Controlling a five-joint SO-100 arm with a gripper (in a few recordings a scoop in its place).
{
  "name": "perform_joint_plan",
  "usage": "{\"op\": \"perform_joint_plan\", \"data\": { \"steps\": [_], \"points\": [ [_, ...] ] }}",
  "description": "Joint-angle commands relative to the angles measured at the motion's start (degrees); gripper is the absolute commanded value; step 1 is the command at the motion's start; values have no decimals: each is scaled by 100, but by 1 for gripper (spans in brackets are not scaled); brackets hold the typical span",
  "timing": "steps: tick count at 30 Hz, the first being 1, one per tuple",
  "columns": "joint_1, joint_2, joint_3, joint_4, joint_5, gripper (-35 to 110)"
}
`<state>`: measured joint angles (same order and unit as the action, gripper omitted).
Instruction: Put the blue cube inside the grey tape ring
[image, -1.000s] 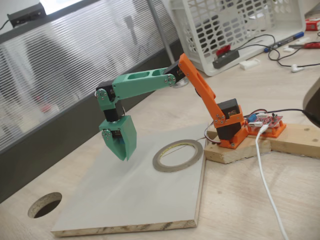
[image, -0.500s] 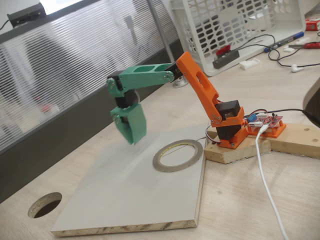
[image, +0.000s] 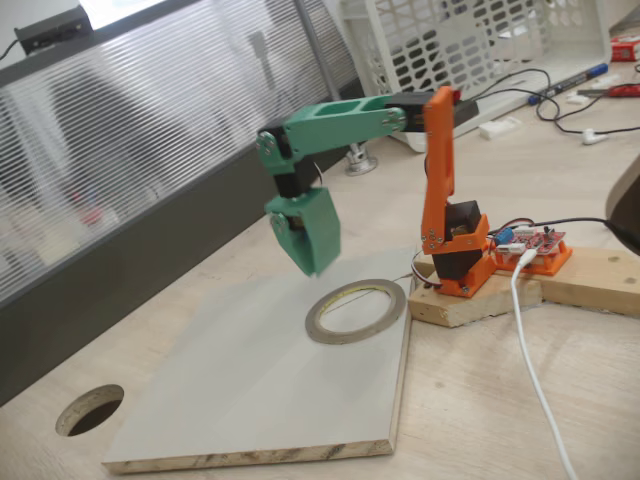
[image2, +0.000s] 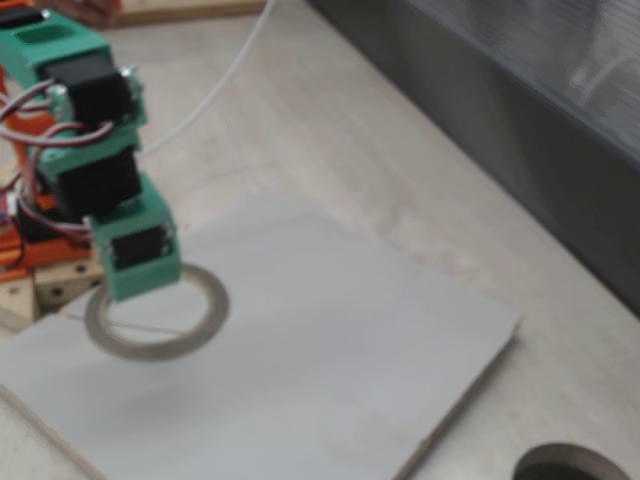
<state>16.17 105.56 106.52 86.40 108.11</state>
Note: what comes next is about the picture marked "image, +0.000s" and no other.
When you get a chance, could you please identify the metal partition foot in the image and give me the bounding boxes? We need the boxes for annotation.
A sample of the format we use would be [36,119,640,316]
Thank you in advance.
[344,142,380,177]

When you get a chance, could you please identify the pale short wooden block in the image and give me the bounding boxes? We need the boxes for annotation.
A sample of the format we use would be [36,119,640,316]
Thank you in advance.
[407,254,545,329]

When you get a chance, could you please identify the white chipboard panel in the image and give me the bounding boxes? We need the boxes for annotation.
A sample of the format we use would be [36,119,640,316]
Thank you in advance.
[102,247,416,475]

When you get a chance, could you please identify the frosted desk partition screen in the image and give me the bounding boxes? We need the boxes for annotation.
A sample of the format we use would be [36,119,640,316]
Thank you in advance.
[0,0,366,406]

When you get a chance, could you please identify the black box with red button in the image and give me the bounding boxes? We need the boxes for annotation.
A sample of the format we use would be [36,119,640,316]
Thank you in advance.
[451,87,480,124]

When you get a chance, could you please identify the red controller circuit board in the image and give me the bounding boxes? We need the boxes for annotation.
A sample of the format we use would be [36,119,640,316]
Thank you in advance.
[492,224,569,259]

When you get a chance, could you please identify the orange circuit board holder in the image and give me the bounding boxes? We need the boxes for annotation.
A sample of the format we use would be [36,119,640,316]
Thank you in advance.
[492,239,574,276]

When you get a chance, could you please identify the long knotty wooden plank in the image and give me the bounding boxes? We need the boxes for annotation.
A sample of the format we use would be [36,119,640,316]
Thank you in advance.
[499,244,640,316]

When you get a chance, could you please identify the blue capped marker pen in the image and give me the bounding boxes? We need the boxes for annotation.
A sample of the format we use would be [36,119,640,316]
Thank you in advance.
[528,62,609,105]

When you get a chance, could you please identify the dark curved object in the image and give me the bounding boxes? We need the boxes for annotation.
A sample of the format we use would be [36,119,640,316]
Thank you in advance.
[604,154,640,251]

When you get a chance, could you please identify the white perforated plastic basket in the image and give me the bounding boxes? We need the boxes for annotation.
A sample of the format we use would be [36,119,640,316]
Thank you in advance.
[339,0,612,154]

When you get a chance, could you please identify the black device on partition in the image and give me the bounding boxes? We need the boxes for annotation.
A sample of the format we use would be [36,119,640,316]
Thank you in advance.
[13,4,92,55]

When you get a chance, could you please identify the red and white box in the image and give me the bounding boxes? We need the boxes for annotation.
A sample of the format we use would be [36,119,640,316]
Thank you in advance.
[610,38,640,64]

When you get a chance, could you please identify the grey ring of tape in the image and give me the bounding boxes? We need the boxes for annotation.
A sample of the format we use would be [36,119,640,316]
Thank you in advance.
[304,278,407,346]

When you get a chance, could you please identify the red white servo wire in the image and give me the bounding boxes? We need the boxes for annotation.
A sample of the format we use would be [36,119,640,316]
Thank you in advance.
[409,247,444,291]

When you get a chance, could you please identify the white plastic bracket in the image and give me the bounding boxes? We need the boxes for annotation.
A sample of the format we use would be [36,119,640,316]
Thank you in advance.
[478,117,521,140]

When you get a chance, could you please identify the white USB cable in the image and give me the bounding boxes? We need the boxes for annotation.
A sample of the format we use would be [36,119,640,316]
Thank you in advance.
[509,249,581,480]

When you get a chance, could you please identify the thin black cable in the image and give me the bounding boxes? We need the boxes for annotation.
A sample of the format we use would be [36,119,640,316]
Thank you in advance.
[472,68,640,136]

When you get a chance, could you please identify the black power cable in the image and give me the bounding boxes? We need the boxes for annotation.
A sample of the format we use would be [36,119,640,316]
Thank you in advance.
[537,216,640,246]

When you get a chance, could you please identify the red handled pliers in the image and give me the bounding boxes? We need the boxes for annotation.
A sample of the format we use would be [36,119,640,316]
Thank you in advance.
[577,83,640,100]

